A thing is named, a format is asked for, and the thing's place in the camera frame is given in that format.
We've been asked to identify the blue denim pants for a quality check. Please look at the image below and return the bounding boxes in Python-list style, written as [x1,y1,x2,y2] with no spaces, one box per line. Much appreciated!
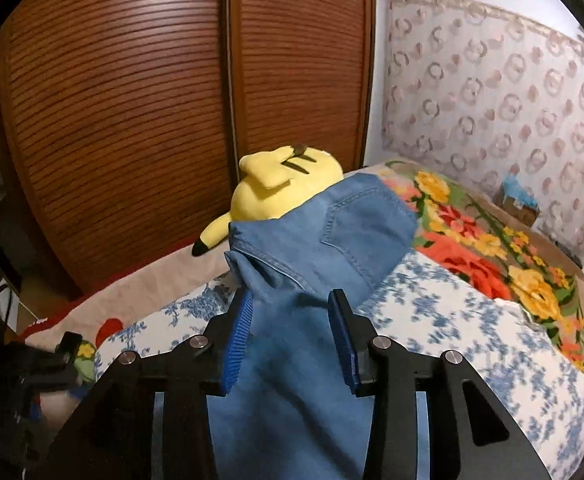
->
[207,172,433,480]

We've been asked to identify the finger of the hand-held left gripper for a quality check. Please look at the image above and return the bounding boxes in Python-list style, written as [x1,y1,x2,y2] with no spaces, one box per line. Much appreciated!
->
[54,331,85,391]

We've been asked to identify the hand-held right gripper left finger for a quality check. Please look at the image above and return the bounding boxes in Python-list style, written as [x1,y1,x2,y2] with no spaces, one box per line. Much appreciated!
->
[47,287,255,480]

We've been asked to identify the wooden louvered wardrobe door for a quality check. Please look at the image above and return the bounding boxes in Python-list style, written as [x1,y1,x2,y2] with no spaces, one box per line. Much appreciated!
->
[227,0,377,186]
[0,0,235,301]

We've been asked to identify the flowered fleece blanket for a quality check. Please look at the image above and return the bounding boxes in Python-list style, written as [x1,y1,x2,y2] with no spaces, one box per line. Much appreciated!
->
[17,159,584,411]

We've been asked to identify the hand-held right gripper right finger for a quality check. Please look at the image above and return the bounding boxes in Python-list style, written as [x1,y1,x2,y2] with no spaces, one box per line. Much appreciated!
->
[328,290,552,480]

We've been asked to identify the small blue-topped box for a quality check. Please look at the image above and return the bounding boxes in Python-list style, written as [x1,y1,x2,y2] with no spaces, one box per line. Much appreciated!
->
[494,172,542,226]

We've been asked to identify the yellow plush toy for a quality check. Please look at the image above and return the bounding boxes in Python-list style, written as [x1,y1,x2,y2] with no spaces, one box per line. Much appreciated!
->
[192,144,345,257]

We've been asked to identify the white blue floral quilt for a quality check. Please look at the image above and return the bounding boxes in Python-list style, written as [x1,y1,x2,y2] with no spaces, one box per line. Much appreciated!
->
[94,250,584,480]

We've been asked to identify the circle-patterned sheer curtain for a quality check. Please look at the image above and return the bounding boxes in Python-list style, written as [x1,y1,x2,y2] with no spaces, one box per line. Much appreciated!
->
[379,0,584,273]

